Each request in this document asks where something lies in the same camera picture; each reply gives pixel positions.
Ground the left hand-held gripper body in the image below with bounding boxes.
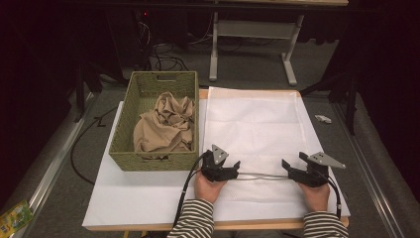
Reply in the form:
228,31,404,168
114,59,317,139
201,144,234,183

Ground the tangled black cable bundle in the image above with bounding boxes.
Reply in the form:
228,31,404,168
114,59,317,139
135,11,190,72

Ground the black floor cable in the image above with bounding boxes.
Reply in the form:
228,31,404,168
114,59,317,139
69,105,120,186

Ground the person's right hand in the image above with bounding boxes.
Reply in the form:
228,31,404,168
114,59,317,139
296,181,331,213

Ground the tan cloth garment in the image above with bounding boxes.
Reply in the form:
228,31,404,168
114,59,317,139
133,91,196,154

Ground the white mesh laundry bag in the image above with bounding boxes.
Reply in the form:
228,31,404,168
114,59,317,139
201,86,326,212

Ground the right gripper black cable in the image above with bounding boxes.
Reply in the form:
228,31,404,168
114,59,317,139
325,175,343,220

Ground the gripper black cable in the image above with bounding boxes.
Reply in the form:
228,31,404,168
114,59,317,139
325,175,343,220
171,151,211,229

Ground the aluminium floor rail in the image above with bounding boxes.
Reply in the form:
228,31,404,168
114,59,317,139
332,102,399,238
9,92,97,238

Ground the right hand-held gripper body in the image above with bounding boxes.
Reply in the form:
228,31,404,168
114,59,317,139
289,151,347,188

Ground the white metal desk frame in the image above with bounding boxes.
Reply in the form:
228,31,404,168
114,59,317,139
208,0,350,87

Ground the white crumpled scrap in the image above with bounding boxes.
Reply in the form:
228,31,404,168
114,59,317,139
314,114,333,125

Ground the person's left hand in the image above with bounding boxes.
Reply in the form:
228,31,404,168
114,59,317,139
193,171,229,205

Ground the black metal stand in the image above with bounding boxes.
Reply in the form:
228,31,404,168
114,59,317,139
298,70,361,137
72,60,104,124

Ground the green woven basket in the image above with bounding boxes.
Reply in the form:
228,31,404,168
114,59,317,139
108,70,200,173

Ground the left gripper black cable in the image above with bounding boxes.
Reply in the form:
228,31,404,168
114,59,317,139
171,151,211,229

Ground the green printed packet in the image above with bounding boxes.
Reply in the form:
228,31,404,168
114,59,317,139
0,199,35,238

